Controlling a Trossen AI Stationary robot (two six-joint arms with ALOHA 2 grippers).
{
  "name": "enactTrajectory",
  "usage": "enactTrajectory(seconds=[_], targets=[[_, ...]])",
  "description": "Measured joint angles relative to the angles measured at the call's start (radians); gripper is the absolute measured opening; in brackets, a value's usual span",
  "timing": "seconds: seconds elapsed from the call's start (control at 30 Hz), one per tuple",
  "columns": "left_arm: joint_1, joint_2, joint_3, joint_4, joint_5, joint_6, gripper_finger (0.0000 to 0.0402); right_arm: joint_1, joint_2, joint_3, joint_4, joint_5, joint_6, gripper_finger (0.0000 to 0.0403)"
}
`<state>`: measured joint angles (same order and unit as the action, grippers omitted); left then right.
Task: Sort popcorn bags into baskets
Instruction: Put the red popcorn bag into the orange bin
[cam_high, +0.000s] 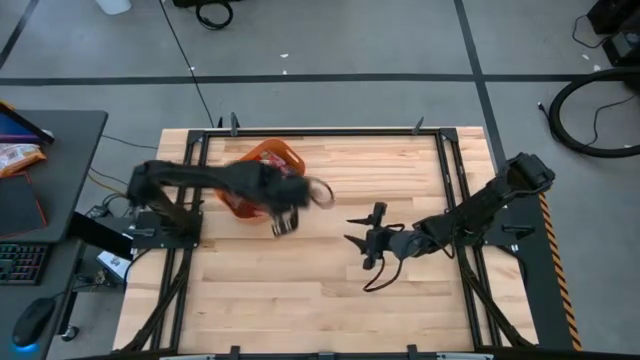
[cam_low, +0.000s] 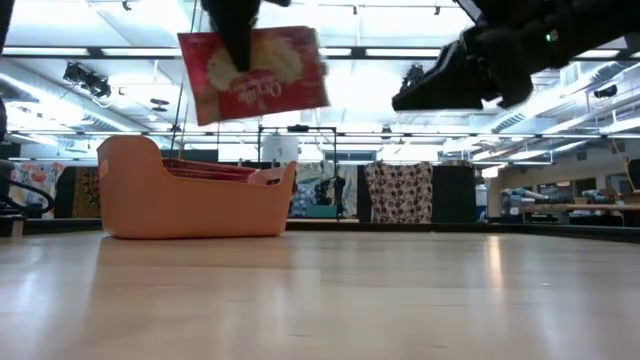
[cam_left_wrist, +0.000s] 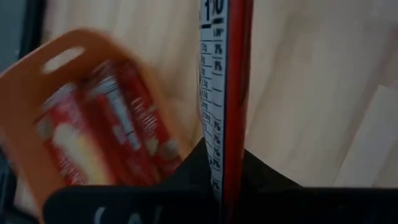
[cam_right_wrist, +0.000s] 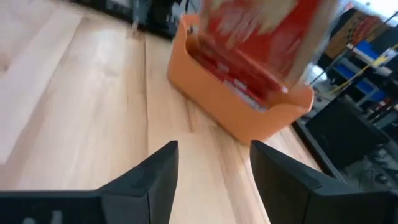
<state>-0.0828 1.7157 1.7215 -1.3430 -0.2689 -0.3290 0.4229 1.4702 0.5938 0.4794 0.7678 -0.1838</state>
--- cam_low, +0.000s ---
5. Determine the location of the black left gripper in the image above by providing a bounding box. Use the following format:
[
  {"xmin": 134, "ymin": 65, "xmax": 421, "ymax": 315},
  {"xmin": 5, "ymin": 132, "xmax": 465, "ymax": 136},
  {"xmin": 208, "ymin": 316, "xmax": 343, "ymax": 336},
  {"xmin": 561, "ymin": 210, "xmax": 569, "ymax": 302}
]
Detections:
[{"xmin": 199, "ymin": 0, "xmax": 292, "ymax": 73}]

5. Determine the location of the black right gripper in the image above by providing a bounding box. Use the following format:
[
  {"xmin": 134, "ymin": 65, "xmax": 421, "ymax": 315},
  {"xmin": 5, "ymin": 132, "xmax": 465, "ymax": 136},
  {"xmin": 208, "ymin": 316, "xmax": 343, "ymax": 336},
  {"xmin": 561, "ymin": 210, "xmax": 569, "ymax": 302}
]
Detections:
[{"xmin": 392, "ymin": 24, "xmax": 552, "ymax": 112}]

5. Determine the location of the red Orville popcorn bag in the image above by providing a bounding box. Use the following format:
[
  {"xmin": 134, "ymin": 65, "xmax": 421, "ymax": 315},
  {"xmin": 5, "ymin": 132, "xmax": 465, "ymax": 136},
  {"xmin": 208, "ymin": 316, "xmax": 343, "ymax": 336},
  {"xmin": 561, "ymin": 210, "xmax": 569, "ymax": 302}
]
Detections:
[
  {"xmin": 162, "ymin": 158, "xmax": 259, "ymax": 174},
  {"xmin": 177, "ymin": 24, "xmax": 332, "ymax": 128}
]

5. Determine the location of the black ceiling device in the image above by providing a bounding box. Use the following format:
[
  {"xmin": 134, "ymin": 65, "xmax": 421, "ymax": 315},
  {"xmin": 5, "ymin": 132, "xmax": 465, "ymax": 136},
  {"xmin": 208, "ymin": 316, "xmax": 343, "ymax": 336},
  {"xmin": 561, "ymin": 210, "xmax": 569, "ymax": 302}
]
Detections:
[{"xmin": 399, "ymin": 63, "xmax": 427, "ymax": 93}]

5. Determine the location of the black upright panel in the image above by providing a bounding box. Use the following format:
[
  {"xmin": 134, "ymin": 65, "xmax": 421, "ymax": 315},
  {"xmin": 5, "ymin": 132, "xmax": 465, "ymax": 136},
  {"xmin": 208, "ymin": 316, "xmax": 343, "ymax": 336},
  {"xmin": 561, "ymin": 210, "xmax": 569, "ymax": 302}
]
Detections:
[{"xmin": 432, "ymin": 164, "xmax": 478, "ymax": 224}]

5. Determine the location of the white tank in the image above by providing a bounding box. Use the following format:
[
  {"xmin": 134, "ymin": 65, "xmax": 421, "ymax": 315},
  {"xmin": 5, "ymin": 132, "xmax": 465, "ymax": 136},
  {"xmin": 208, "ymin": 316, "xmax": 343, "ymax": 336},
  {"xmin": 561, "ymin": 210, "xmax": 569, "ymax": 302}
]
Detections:
[{"xmin": 260, "ymin": 133, "xmax": 301, "ymax": 164}]

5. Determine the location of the white red floral cloth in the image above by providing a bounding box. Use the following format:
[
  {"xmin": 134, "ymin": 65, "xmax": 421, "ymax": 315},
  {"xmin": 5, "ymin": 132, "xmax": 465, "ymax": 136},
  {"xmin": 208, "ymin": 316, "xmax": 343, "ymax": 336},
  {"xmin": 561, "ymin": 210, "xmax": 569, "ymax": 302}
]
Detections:
[{"xmin": 363, "ymin": 160, "xmax": 435, "ymax": 225}]

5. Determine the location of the blue patterned cloth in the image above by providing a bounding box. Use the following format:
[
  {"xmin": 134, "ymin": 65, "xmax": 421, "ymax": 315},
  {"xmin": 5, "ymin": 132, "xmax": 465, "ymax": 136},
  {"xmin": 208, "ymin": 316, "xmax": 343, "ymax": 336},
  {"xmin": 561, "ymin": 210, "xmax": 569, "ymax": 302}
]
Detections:
[{"xmin": 292, "ymin": 162, "xmax": 360, "ymax": 220}]

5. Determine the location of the black ceiling spotlight cluster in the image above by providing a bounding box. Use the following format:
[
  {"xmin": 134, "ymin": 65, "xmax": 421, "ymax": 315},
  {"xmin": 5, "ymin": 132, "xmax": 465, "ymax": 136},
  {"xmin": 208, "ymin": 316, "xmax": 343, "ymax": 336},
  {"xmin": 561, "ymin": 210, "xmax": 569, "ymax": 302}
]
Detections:
[{"xmin": 62, "ymin": 61, "xmax": 113, "ymax": 100}]

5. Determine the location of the orange plastic basket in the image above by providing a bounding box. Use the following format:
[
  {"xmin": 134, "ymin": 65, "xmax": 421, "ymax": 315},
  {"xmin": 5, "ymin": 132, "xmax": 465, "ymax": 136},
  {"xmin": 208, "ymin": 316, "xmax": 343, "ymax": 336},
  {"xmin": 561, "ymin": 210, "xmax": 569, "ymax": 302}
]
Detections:
[{"xmin": 96, "ymin": 134, "xmax": 299, "ymax": 241}]

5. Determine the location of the background workbench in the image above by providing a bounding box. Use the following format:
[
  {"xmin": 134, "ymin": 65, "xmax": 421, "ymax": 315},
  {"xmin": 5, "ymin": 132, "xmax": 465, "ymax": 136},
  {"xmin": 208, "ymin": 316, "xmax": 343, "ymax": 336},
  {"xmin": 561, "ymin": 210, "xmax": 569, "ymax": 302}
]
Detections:
[{"xmin": 501, "ymin": 187, "xmax": 640, "ymax": 228}]

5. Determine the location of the dark patterned cloth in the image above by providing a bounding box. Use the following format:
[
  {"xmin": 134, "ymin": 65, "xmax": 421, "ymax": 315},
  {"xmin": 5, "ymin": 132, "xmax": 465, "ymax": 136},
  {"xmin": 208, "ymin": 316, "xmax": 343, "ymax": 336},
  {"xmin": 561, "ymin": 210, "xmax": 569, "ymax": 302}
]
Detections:
[{"xmin": 72, "ymin": 166, "xmax": 103, "ymax": 220}]

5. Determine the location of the colourful fruit print cloth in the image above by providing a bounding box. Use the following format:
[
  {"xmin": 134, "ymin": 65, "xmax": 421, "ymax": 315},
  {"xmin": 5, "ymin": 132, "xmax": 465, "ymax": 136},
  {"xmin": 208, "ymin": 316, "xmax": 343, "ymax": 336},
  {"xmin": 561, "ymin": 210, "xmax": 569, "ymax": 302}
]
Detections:
[{"xmin": 8, "ymin": 162, "xmax": 67, "ymax": 220}]

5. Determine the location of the black metal stand frame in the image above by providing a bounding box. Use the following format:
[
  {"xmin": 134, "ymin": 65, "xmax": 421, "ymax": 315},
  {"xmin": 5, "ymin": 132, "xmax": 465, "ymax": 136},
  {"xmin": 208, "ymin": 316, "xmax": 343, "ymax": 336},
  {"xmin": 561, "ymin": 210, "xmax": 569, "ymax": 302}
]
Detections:
[{"xmin": 256, "ymin": 124, "xmax": 339, "ymax": 222}]

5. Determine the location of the black aluminium table frame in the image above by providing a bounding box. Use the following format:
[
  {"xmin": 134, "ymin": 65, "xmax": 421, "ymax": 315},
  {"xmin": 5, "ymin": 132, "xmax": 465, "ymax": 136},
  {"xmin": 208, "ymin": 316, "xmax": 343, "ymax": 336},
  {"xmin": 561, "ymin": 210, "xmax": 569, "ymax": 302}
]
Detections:
[{"xmin": 0, "ymin": 216, "xmax": 640, "ymax": 245}]

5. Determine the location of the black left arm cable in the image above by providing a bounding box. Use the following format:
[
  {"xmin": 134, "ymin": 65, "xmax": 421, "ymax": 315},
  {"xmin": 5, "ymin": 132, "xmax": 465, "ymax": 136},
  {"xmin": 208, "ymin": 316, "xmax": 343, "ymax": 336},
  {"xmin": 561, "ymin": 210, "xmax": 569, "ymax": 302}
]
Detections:
[{"xmin": 0, "ymin": 177, "xmax": 56, "ymax": 216}]

